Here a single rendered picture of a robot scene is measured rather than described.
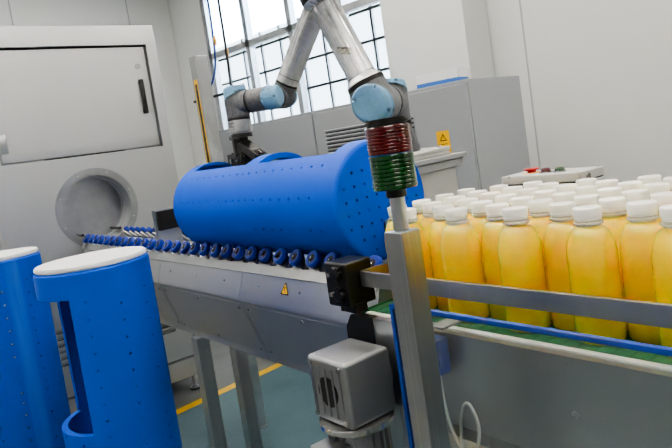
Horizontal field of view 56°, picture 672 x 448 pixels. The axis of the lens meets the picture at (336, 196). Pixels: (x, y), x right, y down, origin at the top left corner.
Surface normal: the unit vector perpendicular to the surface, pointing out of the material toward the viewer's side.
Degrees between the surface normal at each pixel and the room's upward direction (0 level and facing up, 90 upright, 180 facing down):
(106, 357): 90
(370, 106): 100
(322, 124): 90
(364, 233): 90
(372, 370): 90
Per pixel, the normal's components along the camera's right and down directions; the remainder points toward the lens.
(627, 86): -0.69, 0.16
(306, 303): -0.78, -0.17
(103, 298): 0.47, 0.00
